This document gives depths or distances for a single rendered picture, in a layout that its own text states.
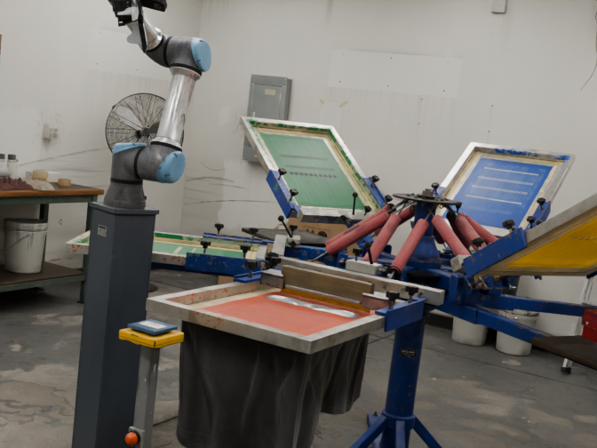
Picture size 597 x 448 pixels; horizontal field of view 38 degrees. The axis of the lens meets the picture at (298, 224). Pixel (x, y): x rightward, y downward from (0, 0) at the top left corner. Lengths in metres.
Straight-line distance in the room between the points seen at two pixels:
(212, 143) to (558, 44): 3.30
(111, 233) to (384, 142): 4.60
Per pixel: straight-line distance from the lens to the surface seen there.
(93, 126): 7.55
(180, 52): 3.19
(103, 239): 3.19
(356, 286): 2.99
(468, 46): 7.27
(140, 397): 2.54
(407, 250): 3.47
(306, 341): 2.41
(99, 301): 3.22
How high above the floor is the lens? 1.59
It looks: 7 degrees down
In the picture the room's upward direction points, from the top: 7 degrees clockwise
